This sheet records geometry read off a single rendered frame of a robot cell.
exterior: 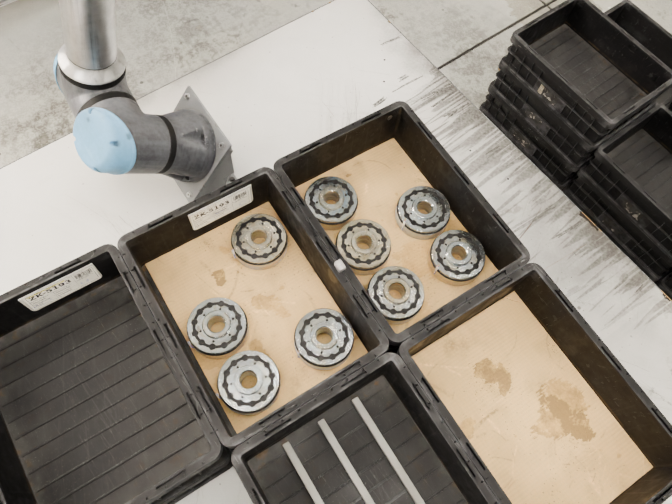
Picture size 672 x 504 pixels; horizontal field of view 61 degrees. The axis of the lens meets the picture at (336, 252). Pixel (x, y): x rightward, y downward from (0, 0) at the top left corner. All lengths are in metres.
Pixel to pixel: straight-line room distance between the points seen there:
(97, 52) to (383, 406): 0.78
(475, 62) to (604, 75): 0.72
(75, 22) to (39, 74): 1.53
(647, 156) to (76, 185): 1.63
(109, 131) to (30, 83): 1.51
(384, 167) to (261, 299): 0.37
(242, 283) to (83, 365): 0.30
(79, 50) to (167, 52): 1.44
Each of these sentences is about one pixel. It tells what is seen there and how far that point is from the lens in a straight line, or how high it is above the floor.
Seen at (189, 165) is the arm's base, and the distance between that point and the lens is 1.19.
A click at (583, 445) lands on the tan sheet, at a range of 1.10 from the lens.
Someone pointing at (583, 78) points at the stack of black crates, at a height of 0.49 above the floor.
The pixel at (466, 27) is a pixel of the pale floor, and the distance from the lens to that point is 2.71.
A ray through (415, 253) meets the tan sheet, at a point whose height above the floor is 0.83.
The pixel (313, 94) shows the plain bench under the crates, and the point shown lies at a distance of 1.44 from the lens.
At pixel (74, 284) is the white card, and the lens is 1.07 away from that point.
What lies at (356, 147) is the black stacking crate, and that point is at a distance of 1.16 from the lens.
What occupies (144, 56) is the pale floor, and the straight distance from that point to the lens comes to 2.55.
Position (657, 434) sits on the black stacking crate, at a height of 0.90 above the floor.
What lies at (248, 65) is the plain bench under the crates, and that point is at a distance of 1.51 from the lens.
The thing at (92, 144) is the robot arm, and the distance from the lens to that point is 1.13.
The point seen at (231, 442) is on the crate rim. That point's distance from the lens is 0.89.
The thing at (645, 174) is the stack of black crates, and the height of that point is 0.38.
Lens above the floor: 1.81
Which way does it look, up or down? 66 degrees down
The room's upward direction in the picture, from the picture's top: 8 degrees clockwise
